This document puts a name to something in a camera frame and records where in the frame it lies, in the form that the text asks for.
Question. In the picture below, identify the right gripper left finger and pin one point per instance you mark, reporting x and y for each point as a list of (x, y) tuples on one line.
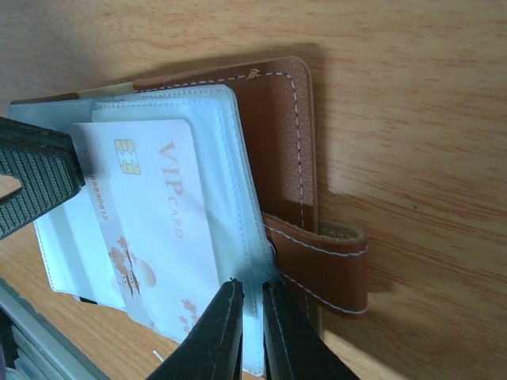
[(213, 348)]

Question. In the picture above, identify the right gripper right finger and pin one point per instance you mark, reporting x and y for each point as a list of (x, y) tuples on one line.
[(293, 350)]

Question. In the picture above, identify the aluminium rail frame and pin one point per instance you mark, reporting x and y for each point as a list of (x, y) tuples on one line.
[(54, 355)]

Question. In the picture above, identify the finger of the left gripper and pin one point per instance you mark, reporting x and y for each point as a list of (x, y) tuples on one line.
[(46, 164)]

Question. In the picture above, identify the brown leather card holder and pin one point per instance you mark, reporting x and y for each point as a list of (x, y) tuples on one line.
[(253, 133)]

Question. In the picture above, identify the white VIP card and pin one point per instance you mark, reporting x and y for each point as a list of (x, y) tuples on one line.
[(145, 185)]

